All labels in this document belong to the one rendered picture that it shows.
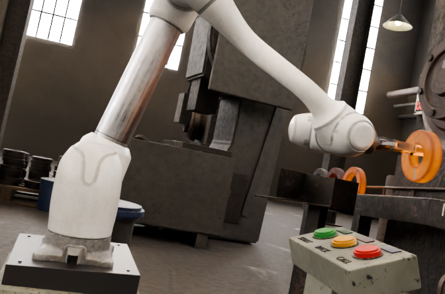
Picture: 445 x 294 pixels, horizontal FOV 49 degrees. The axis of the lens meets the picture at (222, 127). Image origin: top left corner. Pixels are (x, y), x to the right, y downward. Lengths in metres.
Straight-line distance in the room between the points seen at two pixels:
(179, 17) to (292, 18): 3.09
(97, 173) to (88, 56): 10.44
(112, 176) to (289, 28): 3.40
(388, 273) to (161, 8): 0.97
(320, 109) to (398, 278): 0.56
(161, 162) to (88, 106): 7.77
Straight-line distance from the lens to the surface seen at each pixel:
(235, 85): 4.15
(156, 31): 1.43
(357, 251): 0.78
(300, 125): 1.35
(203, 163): 3.86
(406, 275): 0.78
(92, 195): 1.19
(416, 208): 1.92
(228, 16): 1.31
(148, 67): 1.41
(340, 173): 2.53
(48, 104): 11.54
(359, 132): 1.19
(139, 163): 3.76
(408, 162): 1.59
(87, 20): 11.76
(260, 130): 4.53
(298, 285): 2.12
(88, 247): 1.22
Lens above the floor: 0.69
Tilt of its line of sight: 4 degrees up
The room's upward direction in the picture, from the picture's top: 11 degrees clockwise
